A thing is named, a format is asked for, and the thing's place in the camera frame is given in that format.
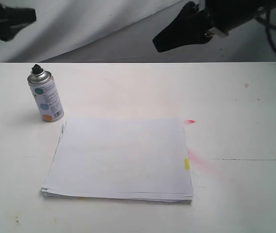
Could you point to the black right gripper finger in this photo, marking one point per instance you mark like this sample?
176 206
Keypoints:
188 28

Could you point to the white spray paint can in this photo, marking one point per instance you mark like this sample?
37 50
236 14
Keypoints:
44 91

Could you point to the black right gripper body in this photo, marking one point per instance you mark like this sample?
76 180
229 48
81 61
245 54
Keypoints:
225 15

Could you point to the white paper stack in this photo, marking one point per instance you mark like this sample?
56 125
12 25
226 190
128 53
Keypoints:
121 159

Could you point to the grey backdrop cloth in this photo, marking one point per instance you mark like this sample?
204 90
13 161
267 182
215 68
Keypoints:
120 31

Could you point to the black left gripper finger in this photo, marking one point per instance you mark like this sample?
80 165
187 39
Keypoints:
13 20

